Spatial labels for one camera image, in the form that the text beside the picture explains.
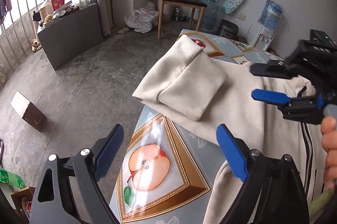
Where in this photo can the black rice cooker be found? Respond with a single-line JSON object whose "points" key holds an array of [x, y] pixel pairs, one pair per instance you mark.
{"points": [[227, 29]]}

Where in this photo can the small brown wooden box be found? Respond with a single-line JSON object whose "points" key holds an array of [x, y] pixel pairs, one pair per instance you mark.
{"points": [[28, 111]]}

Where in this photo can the white water dispenser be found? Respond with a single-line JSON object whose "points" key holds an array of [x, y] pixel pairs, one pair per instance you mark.
{"points": [[260, 37]]}

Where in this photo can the metal balcony railing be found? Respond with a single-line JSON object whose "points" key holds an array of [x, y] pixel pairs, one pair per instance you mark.
{"points": [[17, 33]]}

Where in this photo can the fruit pattern bed sheet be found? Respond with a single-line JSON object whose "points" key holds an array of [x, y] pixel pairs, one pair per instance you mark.
{"points": [[170, 175]]}

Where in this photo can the cream zip jacket black trim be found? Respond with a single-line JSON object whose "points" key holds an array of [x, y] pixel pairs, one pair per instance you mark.
{"points": [[200, 93]]}

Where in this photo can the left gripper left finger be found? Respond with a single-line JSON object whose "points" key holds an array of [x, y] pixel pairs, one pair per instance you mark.
{"points": [[53, 200]]}

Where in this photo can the white plastic bag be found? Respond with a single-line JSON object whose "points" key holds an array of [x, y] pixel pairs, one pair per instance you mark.
{"points": [[144, 19]]}

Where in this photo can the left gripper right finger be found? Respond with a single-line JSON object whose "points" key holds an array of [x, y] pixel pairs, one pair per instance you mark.
{"points": [[272, 191]]}

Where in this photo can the empty clear water jug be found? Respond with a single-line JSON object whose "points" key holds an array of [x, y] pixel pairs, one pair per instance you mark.
{"points": [[210, 16]]}

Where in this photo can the dark grey low cabinet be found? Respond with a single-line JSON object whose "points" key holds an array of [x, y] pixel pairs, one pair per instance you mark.
{"points": [[71, 35]]}

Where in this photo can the green fuzzy sleeve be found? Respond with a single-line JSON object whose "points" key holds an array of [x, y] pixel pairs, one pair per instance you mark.
{"points": [[317, 206]]}

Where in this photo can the person's right hand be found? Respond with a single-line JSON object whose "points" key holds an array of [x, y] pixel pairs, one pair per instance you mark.
{"points": [[329, 144]]}

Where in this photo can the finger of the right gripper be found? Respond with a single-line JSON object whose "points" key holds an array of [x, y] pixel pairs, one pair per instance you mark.
{"points": [[272, 69], [304, 109]]}

